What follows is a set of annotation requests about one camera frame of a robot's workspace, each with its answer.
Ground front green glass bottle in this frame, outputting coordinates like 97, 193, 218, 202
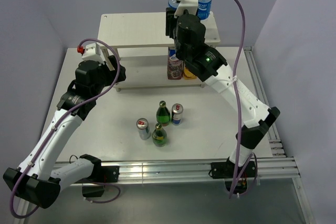
152, 123, 167, 147

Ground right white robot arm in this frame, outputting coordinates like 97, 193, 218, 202
165, 7, 280, 179

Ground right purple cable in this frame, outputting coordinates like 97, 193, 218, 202
178, 0, 259, 200

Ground silver drink can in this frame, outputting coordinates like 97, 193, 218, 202
136, 118, 151, 140
171, 103, 184, 125

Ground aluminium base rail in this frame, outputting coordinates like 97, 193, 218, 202
15, 155, 301, 224

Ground purple grape juice carton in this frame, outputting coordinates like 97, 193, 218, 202
167, 47, 184, 80

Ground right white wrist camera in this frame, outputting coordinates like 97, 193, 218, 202
174, 0, 198, 18

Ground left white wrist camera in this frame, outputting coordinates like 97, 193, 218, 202
77, 42, 103, 64

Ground left silver drink can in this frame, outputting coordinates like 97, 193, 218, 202
136, 118, 151, 140

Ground rear green glass bottle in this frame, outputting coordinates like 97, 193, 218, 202
156, 101, 171, 126

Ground green glass bottle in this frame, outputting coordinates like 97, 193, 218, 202
156, 101, 171, 126
152, 123, 167, 147

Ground white two-tier wooden shelf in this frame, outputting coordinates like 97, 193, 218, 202
97, 11, 221, 93

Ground yellow pineapple juice carton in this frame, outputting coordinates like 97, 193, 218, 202
183, 63, 197, 80

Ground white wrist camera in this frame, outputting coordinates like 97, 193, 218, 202
174, 0, 198, 18
77, 42, 103, 64

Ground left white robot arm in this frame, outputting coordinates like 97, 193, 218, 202
3, 55, 126, 209

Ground aluminium side rail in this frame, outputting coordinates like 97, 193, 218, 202
244, 47, 316, 223

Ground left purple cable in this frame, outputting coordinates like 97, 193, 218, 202
9, 39, 122, 220

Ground right silver drink can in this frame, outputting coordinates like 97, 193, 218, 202
171, 103, 184, 125

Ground purple cable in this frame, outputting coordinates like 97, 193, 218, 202
178, 0, 259, 200
9, 39, 122, 220

